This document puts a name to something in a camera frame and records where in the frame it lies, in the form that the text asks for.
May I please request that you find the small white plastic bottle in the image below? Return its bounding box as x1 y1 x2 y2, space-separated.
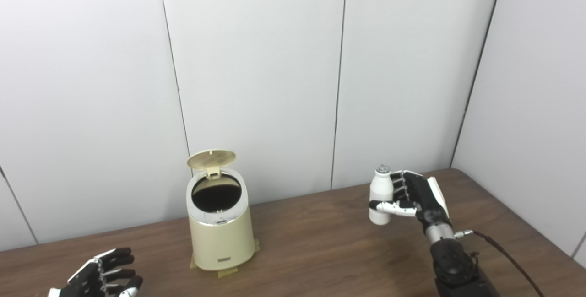
369 165 394 226

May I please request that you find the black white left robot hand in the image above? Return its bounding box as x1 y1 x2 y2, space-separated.
47 248 143 297

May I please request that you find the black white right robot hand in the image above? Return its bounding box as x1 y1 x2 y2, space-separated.
369 170 451 233

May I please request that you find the cream round bin lid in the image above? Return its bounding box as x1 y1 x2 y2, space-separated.
187 150 237 179

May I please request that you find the cream-colored bin body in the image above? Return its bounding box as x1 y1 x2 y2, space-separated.
186 168 257 271

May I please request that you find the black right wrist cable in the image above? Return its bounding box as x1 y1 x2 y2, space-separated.
454 229 545 297

